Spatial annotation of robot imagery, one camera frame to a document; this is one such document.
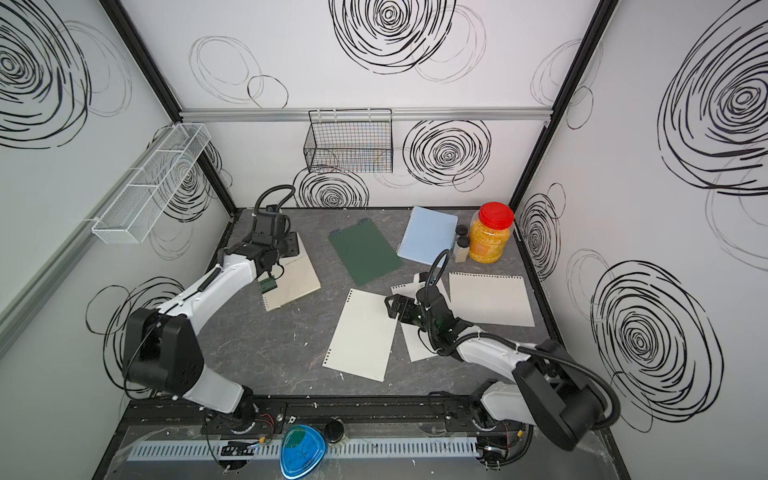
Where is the beige spiral notebook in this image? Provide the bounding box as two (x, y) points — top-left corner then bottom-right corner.
(258, 235), (321, 312)

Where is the torn lined paper page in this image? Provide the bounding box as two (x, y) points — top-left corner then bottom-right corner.
(449, 272), (535, 327)

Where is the green spiral notepad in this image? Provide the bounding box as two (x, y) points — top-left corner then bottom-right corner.
(328, 218), (403, 287)

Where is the light blue spiral notebook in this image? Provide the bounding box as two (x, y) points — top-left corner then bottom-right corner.
(397, 206), (458, 265)

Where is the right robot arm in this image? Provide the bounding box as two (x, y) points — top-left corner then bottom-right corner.
(384, 286), (621, 451)

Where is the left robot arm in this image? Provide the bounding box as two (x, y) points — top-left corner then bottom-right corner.
(122, 205), (300, 433)

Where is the beige powder spice bottle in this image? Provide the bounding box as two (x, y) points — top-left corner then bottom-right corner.
(452, 236), (471, 263)

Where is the corn flakes jar red lid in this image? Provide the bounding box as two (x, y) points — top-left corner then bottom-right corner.
(469, 202), (515, 264)

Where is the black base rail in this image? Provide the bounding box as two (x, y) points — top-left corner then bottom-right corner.
(122, 392), (601, 436)

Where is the black wire wall basket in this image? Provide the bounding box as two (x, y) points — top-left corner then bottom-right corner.
(303, 108), (394, 173)

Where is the white wire wall shelf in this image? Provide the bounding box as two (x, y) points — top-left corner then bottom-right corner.
(91, 123), (211, 244)

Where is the white slotted cable duct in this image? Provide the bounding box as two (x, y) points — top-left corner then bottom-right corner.
(125, 436), (481, 463)

